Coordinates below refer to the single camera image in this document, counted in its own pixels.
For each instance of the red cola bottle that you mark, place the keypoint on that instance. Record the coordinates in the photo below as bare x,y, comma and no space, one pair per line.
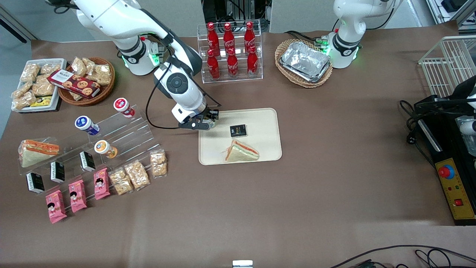
232,66
213,67
252,63
249,34
228,35
212,35

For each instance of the red cookie box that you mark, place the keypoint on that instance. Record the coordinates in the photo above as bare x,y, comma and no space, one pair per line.
74,83

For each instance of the clear bag rice crisps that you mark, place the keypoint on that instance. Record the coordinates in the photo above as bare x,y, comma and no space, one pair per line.
158,163
89,64
102,73
21,90
43,88
121,181
79,66
29,72
24,101
137,175
50,68

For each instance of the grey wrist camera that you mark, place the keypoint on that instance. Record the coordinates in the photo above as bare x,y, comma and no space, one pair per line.
189,125
468,127

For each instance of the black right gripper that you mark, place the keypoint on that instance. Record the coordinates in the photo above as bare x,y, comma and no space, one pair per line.
210,115

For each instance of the beige plastic tray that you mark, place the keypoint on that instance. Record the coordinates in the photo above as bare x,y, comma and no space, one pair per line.
260,126

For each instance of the dark equipment rack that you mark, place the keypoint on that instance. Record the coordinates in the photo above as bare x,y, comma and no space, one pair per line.
238,9

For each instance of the red cap gum bottle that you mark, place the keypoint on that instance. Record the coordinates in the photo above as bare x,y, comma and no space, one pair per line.
122,106

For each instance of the black white small carton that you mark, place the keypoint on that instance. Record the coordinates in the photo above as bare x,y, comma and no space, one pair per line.
57,171
35,182
87,161

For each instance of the pink snack packet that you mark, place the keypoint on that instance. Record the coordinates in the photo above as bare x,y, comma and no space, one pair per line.
55,206
101,183
78,196

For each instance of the red emergency stop button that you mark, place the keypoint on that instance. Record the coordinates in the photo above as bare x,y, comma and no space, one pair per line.
446,171

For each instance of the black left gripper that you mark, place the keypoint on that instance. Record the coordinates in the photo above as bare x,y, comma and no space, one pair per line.
462,91

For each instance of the wrapped triangle sandwich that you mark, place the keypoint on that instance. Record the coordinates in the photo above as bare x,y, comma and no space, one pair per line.
240,153
35,152

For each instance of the small black gum box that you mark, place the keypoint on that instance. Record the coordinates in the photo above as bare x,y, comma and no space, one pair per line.
238,130

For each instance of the green cap gum bottle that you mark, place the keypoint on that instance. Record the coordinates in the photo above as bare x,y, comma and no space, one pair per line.
212,121

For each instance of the orange cap gum bottle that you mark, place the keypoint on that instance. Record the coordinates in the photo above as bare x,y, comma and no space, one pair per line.
104,148

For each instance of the clear acrylic bottle rack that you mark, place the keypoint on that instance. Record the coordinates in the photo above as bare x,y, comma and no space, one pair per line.
240,76

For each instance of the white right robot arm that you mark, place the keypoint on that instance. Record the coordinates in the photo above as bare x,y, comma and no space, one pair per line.
122,18

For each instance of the white rectangular snack tray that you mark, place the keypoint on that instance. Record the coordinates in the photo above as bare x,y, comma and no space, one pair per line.
61,63

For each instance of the yellow snack packet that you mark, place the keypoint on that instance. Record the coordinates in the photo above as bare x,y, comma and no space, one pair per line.
41,101

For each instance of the stacked aluminium foil trays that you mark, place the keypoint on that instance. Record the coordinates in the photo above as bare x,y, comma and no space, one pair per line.
305,61

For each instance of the clear acrylic stepped display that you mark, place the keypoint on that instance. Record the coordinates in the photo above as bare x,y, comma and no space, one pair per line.
122,128

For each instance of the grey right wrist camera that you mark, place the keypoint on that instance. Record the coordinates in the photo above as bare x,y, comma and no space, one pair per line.
189,125

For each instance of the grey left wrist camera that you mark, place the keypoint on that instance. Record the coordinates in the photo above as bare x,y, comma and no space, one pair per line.
468,127

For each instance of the light wicker basket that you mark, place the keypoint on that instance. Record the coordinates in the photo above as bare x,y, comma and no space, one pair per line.
282,50

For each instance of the blue cap gum bottle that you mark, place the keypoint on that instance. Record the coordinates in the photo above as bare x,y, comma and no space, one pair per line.
85,124

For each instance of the black control box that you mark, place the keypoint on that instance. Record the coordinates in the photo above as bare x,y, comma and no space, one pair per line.
459,193

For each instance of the brown wicker basket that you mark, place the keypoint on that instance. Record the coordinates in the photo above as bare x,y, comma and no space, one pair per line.
106,89

